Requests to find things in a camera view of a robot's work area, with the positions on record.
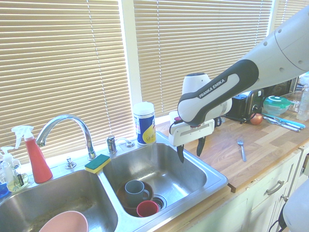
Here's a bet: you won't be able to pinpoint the clear water bottle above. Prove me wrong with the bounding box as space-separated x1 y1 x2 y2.
296 87 309 121

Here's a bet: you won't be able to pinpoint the red apple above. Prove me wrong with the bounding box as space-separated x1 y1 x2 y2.
250 113 263 126

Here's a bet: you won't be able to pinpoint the silver metal fork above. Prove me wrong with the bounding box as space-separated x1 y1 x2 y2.
237 138 247 162

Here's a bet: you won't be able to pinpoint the pink bowl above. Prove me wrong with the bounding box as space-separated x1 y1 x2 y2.
38 210 89 232

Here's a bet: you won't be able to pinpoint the green lidded container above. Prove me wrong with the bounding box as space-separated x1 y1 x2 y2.
262 95 293 116

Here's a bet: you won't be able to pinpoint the chrome sink soap dispenser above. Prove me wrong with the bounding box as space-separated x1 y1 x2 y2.
106 135 118 155

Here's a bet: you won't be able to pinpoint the clear pump soap bottle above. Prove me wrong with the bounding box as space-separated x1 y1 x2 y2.
0 146 15 187

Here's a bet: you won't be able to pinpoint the round yellow liquid bottle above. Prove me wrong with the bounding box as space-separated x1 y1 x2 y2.
6 166 29 193

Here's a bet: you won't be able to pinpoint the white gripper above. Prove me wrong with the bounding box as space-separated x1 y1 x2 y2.
168 118 215 163

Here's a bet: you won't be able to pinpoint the chrome sink knob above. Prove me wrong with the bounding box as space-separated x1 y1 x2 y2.
64 156 77 170

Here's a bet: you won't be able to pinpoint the chrome curved faucet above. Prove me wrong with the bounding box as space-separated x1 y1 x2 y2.
35 114 97 160

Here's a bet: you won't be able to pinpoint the grey mug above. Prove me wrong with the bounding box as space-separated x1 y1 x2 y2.
124 180 151 203

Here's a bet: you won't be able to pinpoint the narrow beige window blind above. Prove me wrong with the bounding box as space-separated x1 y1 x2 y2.
274 0 309 28

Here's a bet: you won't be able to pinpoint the red cup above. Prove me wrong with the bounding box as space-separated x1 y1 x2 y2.
136 200 159 218

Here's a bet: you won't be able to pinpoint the white cup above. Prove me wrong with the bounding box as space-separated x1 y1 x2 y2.
168 110 181 125

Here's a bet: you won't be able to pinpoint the white sink sprayer holder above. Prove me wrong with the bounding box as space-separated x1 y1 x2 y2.
116 137 135 148

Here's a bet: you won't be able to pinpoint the white kitchen cabinet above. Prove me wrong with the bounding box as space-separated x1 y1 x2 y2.
185 145 309 232

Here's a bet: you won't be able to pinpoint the black silver toaster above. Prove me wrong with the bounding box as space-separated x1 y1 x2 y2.
231 88 265 124

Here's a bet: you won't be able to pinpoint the yellow green sponge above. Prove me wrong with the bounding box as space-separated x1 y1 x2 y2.
84 154 111 174

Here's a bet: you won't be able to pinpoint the red spray bottle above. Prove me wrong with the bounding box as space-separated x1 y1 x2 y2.
11 125 53 184

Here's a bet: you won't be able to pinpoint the metal cabinet drawer handle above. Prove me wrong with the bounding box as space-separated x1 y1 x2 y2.
267 180 285 196

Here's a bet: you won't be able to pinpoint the blue handled utensils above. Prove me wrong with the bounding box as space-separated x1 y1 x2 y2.
263 116 301 132

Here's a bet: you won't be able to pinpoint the brown wooden bowl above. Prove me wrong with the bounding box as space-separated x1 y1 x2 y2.
116 181 155 211

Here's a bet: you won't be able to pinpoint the stainless steel double sink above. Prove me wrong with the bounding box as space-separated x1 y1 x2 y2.
0 135 229 232

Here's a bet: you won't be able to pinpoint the sink drain strainer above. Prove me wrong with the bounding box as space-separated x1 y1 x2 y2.
152 194 168 210

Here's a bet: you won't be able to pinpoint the wide beige window blind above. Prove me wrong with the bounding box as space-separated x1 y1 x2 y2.
0 0 128 167

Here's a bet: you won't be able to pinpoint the blue handled knife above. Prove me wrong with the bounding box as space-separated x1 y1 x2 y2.
262 113 306 129

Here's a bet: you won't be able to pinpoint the Lysol wipes canister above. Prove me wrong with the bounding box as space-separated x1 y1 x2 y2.
133 101 157 146

